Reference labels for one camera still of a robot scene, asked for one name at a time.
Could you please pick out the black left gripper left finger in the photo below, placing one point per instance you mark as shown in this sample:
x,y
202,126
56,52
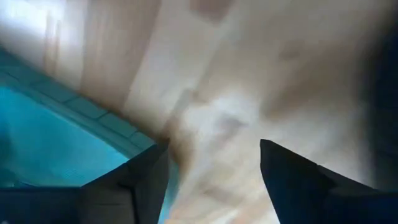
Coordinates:
x,y
118,199

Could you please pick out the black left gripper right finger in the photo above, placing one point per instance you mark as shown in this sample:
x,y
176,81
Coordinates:
x,y
311,193

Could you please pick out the blue plastic bin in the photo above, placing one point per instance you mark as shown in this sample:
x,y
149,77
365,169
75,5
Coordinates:
x,y
56,143

